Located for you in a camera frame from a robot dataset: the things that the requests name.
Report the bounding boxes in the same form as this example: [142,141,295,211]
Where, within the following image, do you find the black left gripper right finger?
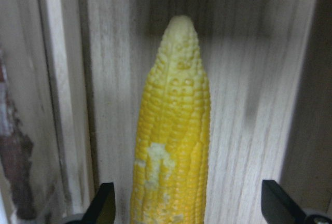
[261,179,315,223]

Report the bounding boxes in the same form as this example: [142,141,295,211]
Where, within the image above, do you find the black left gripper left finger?
[80,183,116,224]

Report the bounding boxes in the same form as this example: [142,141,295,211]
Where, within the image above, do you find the yellow corn cob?
[130,16,211,223]

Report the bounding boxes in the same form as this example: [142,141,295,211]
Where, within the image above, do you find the light wood drawer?
[1,0,331,223]

